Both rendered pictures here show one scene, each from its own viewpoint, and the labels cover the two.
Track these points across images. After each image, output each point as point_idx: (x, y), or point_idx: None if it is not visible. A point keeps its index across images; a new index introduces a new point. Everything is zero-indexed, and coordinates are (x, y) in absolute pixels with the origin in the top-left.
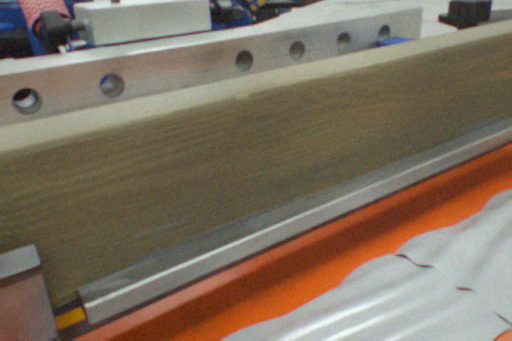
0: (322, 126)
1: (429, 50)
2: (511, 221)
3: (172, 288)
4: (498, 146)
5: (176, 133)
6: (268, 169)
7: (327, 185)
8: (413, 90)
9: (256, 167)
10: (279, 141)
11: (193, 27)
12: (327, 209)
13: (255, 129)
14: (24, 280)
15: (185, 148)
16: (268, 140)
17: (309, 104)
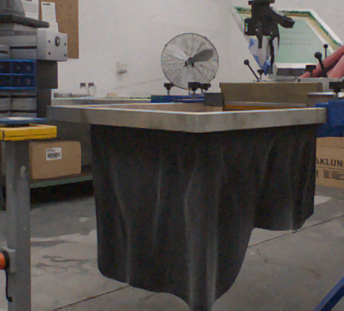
0: (257, 90)
1: (279, 82)
2: None
3: (232, 104)
4: None
5: (238, 85)
6: (249, 94)
7: (258, 101)
8: (275, 89)
9: (247, 94)
10: (250, 90)
11: (324, 86)
12: (253, 103)
13: (247, 87)
14: (220, 95)
15: (239, 87)
16: (249, 90)
17: (255, 86)
